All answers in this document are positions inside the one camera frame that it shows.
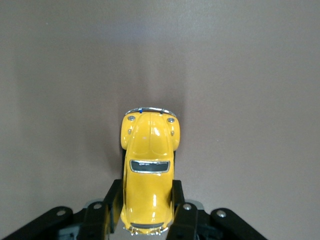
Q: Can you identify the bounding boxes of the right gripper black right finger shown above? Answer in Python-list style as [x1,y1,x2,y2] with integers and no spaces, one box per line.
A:
[166,179,268,240]

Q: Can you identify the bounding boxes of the yellow beetle toy car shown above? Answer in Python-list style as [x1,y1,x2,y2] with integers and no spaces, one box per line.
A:
[119,106,181,237]

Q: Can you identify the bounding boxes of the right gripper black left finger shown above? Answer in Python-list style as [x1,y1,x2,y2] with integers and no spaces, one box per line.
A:
[0,178,125,240]

